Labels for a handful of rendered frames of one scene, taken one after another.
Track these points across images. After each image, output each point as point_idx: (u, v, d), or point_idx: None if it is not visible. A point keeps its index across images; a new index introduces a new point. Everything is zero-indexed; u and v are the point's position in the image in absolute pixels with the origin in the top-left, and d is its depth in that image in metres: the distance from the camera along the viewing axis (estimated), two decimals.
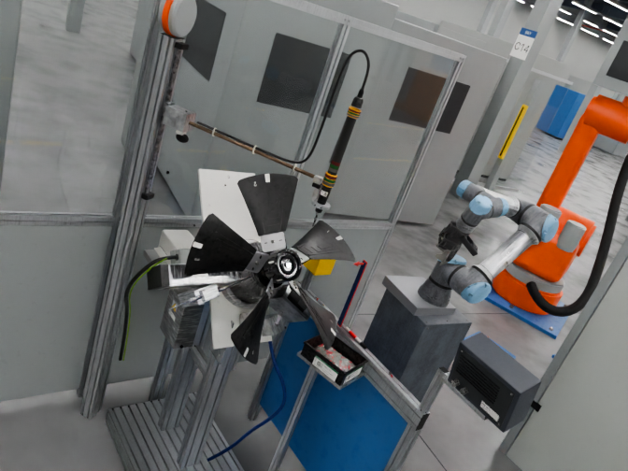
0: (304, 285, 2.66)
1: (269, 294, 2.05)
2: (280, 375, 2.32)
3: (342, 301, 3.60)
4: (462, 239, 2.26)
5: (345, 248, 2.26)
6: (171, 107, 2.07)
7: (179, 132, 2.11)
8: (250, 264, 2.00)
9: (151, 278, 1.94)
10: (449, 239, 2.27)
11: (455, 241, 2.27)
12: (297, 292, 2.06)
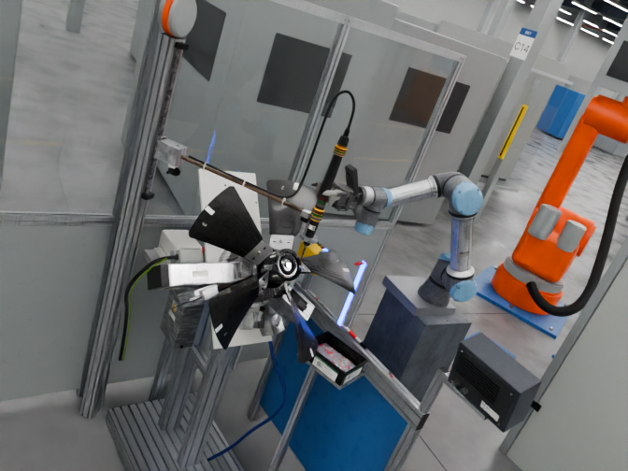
0: (304, 285, 2.66)
1: (261, 290, 2.03)
2: (280, 375, 2.32)
3: (342, 301, 3.60)
4: None
5: (349, 279, 2.24)
6: (163, 142, 2.12)
7: (171, 165, 2.16)
8: (252, 252, 2.02)
9: (151, 278, 1.94)
10: None
11: None
12: (289, 296, 2.03)
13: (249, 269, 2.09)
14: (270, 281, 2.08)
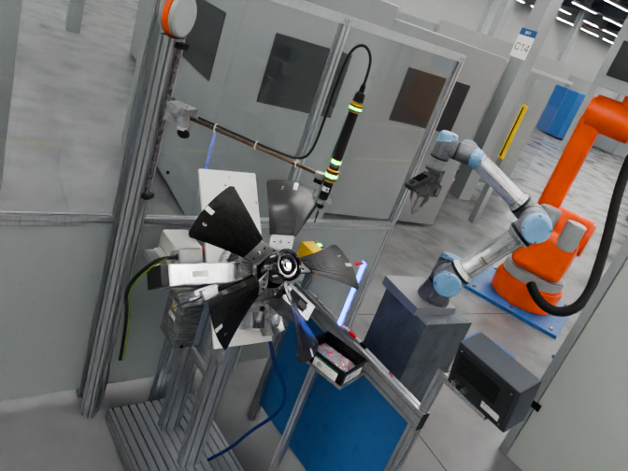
0: (304, 285, 2.66)
1: (261, 290, 2.03)
2: (280, 375, 2.32)
3: (342, 301, 3.60)
4: None
5: (351, 275, 2.23)
6: (172, 103, 2.06)
7: (180, 127, 2.10)
8: (252, 252, 2.02)
9: (151, 278, 1.94)
10: None
11: None
12: (289, 296, 2.03)
13: (249, 269, 2.09)
14: (270, 281, 2.08)
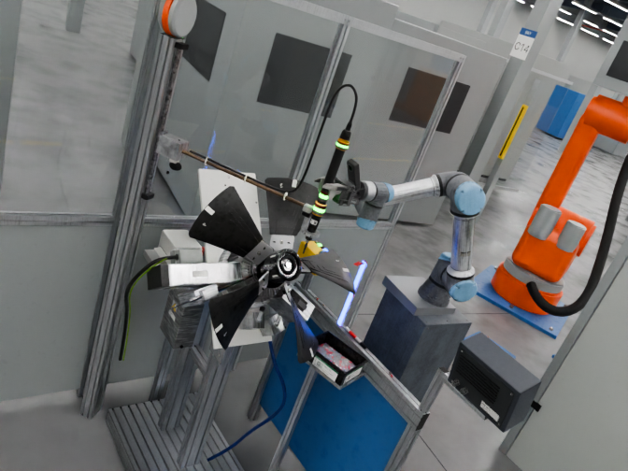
0: (304, 285, 2.66)
1: (251, 257, 2.03)
2: (280, 375, 2.32)
3: (342, 301, 3.60)
4: None
5: (306, 353, 2.02)
6: (164, 136, 2.12)
7: (173, 160, 2.15)
8: (278, 237, 2.10)
9: (151, 278, 1.94)
10: None
11: None
12: (261, 278, 1.97)
13: (249, 269, 2.09)
14: (261, 269, 2.06)
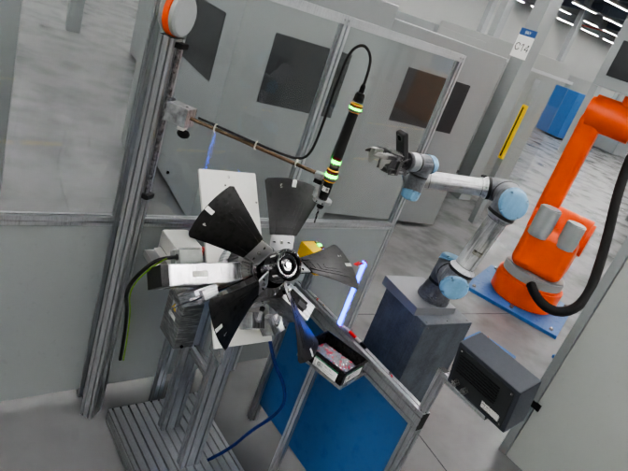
0: (304, 285, 2.66)
1: (251, 257, 2.03)
2: (280, 375, 2.32)
3: (342, 301, 3.60)
4: None
5: (306, 353, 2.02)
6: (172, 103, 2.06)
7: (180, 127, 2.10)
8: (278, 237, 2.10)
9: (151, 278, 1.94)
10: None
11: None
12: (261, 278, 1.97)
13: (249, 269, 2.09)
14: (261, 269, 2.06)
